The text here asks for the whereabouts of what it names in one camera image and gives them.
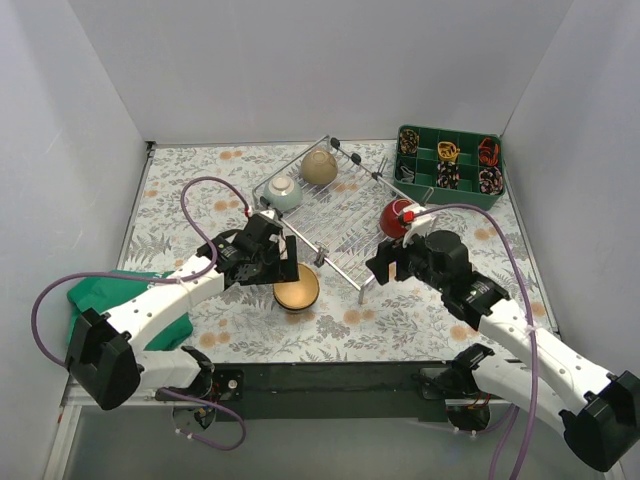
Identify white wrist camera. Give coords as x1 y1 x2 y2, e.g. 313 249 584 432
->
258 209 284 245
398 203 436 248

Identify green folded garment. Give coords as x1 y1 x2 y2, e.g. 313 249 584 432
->
66 270 195 351

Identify green divided plastic box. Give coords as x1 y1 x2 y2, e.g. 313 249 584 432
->
393 125 506 211

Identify black white floral rolled tie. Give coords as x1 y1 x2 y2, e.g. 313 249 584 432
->
436 161 460 190

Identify olive beige plain bowl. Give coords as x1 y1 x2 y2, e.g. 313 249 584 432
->
300 149 338 185

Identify grey folded socks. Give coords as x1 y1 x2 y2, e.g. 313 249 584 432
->
398 165 415 183

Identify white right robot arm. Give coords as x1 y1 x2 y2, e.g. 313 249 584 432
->
366 230 639 472

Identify pale green ribbed bowl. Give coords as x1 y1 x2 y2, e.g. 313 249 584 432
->
263 175 303 212

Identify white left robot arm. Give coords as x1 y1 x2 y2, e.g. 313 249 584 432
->
65 212 299 410

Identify silver metal dish rack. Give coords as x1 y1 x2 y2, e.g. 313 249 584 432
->
252 135 408 303

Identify dark yellow patterned rolled tie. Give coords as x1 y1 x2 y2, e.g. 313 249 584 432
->
398 128 419 156

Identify red ceramic bowl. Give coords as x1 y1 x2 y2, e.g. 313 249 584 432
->
379 198 415 239

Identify black pink floral rolled tie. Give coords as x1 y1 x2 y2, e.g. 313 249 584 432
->
478 166 504 196

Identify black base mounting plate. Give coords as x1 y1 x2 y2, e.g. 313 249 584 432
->
206 362 491 430

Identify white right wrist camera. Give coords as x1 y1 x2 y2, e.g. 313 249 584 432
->
398 203 436 248

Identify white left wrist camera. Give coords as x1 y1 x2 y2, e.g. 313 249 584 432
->
258 209 284 245

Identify orange navy striped rolled tie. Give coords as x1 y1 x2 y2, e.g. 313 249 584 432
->
477 137 500 167

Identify beige bowl bird motif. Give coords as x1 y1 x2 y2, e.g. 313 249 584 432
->
273 263 320 311

